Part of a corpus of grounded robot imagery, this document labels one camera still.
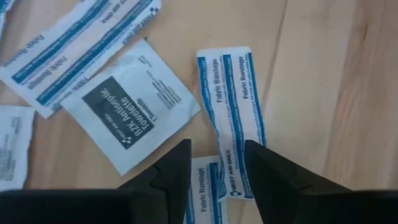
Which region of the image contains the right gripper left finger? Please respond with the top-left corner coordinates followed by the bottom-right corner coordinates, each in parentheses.
top-left (0, 139), bottom-right (192, 224)

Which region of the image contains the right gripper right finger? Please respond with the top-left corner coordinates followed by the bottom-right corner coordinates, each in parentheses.
top-left (244, 139), bottom-right (398, 224)

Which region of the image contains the blue striped fabric bandage packet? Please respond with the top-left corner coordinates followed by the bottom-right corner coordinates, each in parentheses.
top-left (195, 46), bottom-right (267, 200)
top-left (0, 0), bottom-right (162, 119)
top-left (183, 155), bottom-right (229, 224)

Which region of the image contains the white antiseptic wipe packet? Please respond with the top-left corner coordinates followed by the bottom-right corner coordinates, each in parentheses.
top-left (60, 39), bottom-right (202, 177)

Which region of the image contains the red label ointment packet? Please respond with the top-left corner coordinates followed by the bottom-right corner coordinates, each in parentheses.
top-left (0, 105), bottom-right (35, 191)

